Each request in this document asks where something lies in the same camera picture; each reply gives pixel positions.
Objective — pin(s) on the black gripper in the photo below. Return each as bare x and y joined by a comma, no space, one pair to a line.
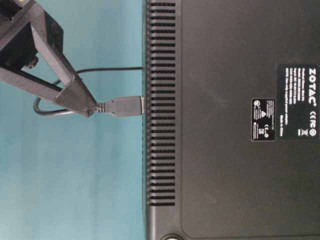
26,30

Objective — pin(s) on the large black Zotac label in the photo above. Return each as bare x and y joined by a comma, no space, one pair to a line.
298,102

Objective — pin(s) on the round black rubber foot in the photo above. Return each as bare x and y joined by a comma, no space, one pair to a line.
171,236

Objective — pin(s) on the black Zotac mini PC box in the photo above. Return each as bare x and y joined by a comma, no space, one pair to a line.
203,177

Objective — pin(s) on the small black certification label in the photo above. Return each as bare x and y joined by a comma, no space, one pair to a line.
263,127

